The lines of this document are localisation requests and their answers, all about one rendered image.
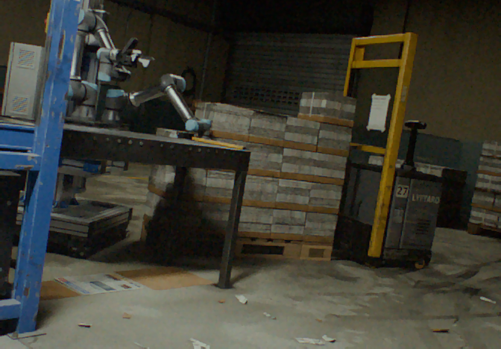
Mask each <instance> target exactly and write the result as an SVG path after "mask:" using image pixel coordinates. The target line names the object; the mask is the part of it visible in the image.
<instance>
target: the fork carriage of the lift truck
mask: <svg viewBox="0 0 501 349"><path fill-rule="evenodd" d="M336 215H337V216H338V221H337V222H336V224H335V225H336V226H335V236H334V237H333V238H334V239H333V243H332V244H333V249H336V250H343V251H347V252H349V255H350V256H352V257H355V258H356V259H358V260H363V259H364V255H365V251H366V245H367V241H368V232H369V227H370V222H367V221H363V220H360V219H357V218H353V217H350V216H348V215H345V214H342V213H338V214H336Z"/></svg>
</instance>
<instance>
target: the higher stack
mask: <svg viewBox="0 0 501 349"><path fill-rule="evenodd" d="M356 102H357V99H355V98H349V97H345V96H340V95H337V94H332V93H327V92H302V96H301V100H300V108H299V113H298V114H308V116H326V117H330V118H335V119H343V120H348V121H353V120H355V115H356V113H355V109H356ZM314 122H318V121H314ZM319 123H320V126H319V130H318V132H317V133H318V139H317V144H316V146H318V147H323V148H333V149H339V150H345V151H348V150H349V148H350V147H349V146H350V143H349V142H350V141H351V132H352V129H351V127H348V126H342V125H339V124H333V123H329V122H319ZM313 152H316V155H315V164H314V165H312V166H314V167H315V171H314V174H313V175H314V176H315V177H326V178H332V179H339V180H344V177H345V170H346V165H347V164H345V163H346V162H347V158H346V157H344V155H339V154H328V153H322V152H317V151H313ZM315 177H314V178H315ZM308 182H310V183H312V185H311V186H310V187H311V189H310V194H309V202H308V204H307V205H309V207H313V206H317V207H326V208H335V209H338V208H339V204H340V203H339V202H340V200H341V186H339V185H338V184H331V183H320V182H314V181H308ZM304 212H306V222H305V228H304V231H303V235H305V236H327V238H333V237H334V236H335V226H336V225H335V224H336V222H337V221H338V216H337V215H336V214H335V213H318V212H309V211H304ZM299 241H300V240H299ZM300 242H301V248H300V256H299V257H300V259H299V260H320V261H330V256H331V251H332V248H333V244H332V243H330V242H307V241H300Z"/></svg>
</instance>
